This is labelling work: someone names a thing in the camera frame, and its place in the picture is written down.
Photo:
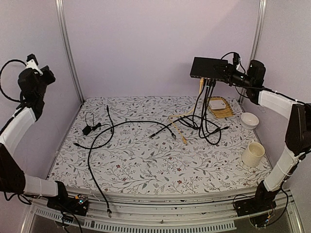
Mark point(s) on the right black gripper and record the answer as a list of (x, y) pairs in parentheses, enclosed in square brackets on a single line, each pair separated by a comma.
[(228, 74)]

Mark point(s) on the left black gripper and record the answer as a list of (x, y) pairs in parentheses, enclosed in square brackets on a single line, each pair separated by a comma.
[(51, 76)]

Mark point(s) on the black network switch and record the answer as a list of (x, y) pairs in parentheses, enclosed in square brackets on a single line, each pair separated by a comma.
[(204, 67)]

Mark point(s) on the black power adapter plug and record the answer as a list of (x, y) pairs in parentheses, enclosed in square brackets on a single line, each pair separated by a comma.
[(90, 124)]

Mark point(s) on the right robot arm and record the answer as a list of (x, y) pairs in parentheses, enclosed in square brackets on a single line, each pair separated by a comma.
[(295, 123)]

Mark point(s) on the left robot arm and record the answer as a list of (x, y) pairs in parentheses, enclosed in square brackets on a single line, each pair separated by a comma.
[(33, 82)]

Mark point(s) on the white square box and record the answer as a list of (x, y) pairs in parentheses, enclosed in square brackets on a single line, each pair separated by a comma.
[(217, 105)]

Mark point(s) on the woven bamboo tray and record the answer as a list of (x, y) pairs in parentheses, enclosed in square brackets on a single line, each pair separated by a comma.
[(224, 113)]

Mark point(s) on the white ceramic bowl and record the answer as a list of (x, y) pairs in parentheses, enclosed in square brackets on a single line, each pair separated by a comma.
[(249, 121)]

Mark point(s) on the cream ribbed cup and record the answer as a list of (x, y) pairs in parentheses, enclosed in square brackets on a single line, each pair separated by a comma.
[(253, 154)]

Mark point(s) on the floral table mat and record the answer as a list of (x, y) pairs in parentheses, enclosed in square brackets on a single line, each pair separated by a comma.
[(135, 155)]

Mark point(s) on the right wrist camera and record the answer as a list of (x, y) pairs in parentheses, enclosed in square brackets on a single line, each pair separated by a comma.
[(236, 59)]

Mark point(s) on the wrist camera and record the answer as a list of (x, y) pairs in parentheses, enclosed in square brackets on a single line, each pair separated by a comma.
[(31, 62), (236, 59)]

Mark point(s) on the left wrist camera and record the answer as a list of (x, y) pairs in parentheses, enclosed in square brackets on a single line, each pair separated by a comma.
[(31, 62)]

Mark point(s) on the left aluminium frame post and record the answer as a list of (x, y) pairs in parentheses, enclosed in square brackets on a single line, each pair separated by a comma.
[(70, 60)]

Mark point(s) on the aluminium frame post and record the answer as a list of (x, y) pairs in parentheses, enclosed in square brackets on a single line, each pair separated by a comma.
[(258, 28), (70, 60)]

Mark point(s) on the right aluminium frame post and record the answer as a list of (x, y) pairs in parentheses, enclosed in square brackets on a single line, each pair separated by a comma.
[(258, 28)]

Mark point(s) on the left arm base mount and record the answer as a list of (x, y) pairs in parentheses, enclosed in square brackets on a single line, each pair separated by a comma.
[(77, 205)]

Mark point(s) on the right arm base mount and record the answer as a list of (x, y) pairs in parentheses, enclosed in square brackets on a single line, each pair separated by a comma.
[(256, 204)]

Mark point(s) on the front aluminium rail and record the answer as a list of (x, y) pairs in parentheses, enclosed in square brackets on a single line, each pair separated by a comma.
[(181, 213)]

